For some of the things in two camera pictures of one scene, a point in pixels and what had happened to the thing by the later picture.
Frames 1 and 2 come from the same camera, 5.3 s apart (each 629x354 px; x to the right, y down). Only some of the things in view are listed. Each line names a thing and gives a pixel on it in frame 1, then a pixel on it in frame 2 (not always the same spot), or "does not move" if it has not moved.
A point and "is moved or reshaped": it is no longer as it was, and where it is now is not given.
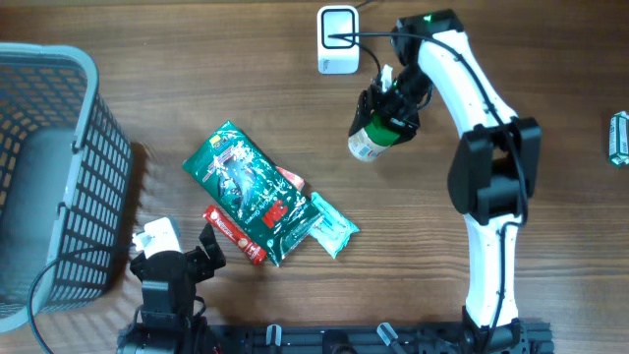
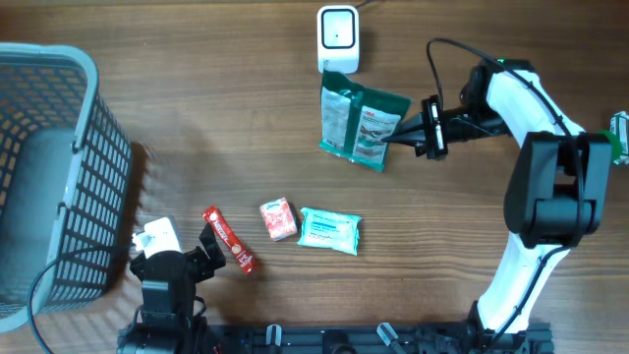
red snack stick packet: (232, 231) is moved or reshaped
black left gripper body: (200, 267) does not move
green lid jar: (370, 143) -> (616, 144)
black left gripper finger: (212, 247) does not move
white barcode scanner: (338, 39) does not move
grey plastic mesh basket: (65, 182) does not move
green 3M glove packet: (273, 207) -> (355, 120)
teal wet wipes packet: (332, 229) is moved or reshaped
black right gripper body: (398, 104) -> (453, 124)
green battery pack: (619, 139) does not move
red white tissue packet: (296, 181) -> (278, 218)
